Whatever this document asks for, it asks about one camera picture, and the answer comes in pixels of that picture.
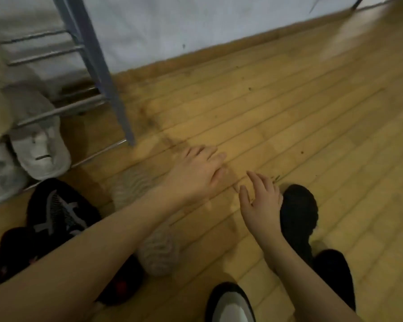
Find person's left hand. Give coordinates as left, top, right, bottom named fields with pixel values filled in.
left=161, top=146, right=228, bottom=207

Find person's right hand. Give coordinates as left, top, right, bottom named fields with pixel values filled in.
left=238, top=171, right=285, bottom=244

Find person's right forearm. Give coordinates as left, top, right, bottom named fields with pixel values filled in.
left=258, top=231, right=365, bottom=322

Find person's left forearm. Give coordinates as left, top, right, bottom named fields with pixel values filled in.
left=0, top=184, right=189, bottom=322

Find black fuzzy slipper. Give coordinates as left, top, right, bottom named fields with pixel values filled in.
left=313, top=249, right=356, bottom=313
left=279, top=184, right=319, bottom=267

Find beige knit slipper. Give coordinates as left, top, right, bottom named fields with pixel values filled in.
left=111, top=167, right=181, bottom=278

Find black and white shoe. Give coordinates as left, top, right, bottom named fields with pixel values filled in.
left=204, top=282, right=256, bottom=322

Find grey metal shoe rack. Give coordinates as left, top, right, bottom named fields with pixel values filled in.
left=0, top=0, right=136, bottom=209

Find black sneaker with white stripes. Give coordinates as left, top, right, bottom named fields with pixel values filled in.
left=26, top=178, right=102, bottom=239
left=0, top=227, right=42, bottom=286

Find black shoe with red mark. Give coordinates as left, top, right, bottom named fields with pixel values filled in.
left=96, top=254, right=145, bottom=307

